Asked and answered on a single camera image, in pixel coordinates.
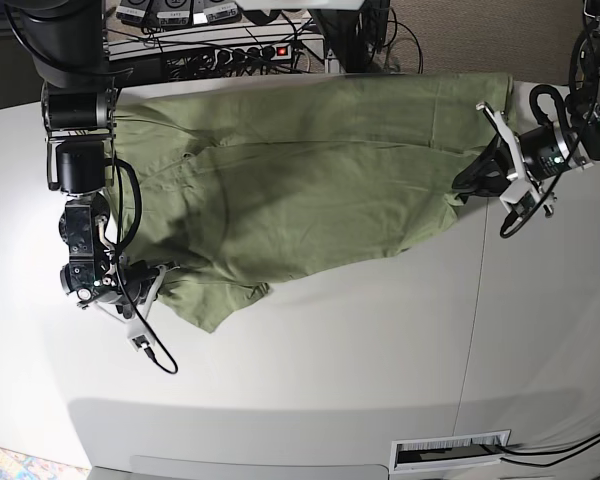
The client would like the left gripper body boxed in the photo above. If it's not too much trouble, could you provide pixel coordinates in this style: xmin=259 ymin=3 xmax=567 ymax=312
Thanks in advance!
xmin=476 ymin=102 xmax=592 ymax=216

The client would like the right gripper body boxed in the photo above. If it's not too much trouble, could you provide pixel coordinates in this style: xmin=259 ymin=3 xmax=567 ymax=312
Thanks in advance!
xmin=75 ymin=261 xmax=180 ymax=346

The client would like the green T-shirt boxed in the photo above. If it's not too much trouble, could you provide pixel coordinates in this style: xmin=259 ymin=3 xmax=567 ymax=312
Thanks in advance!
xmin=107 ymin=72 xmax=515 ymax=333

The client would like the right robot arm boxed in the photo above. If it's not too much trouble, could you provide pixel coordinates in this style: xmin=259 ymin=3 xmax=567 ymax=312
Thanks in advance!
xmin=4 ymin=1 xmax=175 ymax=352

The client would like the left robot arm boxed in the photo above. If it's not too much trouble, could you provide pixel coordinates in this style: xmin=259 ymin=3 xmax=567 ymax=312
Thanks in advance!
xmin=452 ymin=1 xmax=600 ymax=226

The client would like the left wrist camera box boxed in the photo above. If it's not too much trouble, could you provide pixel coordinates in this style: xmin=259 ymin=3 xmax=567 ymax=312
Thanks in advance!
xmin=499 ymin=179 xmax=541 ymax=214

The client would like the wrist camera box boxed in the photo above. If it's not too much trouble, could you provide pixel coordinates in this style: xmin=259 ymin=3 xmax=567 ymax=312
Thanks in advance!
xmin=127 ymin=327 xmax=154 ymax=351
xmin=499 ymin=179 xmax=541 ymax=214

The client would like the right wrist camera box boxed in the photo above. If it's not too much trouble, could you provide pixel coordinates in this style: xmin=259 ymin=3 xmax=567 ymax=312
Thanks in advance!
xmin=127 ymin=327 xmax=154 ymax=351

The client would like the white table leg post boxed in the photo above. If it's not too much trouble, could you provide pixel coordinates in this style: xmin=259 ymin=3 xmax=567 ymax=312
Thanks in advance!
xmin=323 ymin=37 xmax=341 ymax=75

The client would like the white power strip red switch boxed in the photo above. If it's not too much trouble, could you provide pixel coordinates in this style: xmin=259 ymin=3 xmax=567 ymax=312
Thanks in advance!
xmin=217 ymin=43 xmax=293 ymax=63

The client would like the table cable grommet with brush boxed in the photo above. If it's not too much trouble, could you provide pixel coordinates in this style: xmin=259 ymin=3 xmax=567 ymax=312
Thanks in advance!
xmin=389 ymin=430 xmax=511 ymax=474

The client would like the black cable at grommet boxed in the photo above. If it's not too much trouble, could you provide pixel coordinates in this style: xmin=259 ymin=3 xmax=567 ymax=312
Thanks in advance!
xmin=497 ymin=425 xmax=600 ymax=469

